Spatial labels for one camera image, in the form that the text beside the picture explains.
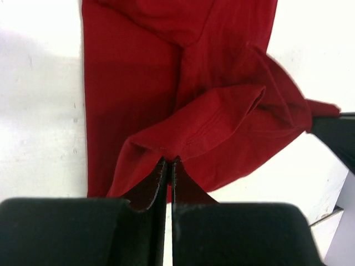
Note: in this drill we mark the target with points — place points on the red t shirt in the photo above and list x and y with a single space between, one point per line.
188 79

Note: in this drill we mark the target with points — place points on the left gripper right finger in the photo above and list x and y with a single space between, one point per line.
207 232

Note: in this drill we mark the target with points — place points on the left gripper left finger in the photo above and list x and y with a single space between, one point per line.
127 230

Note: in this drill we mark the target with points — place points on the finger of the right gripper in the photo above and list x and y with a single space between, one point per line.
338 134

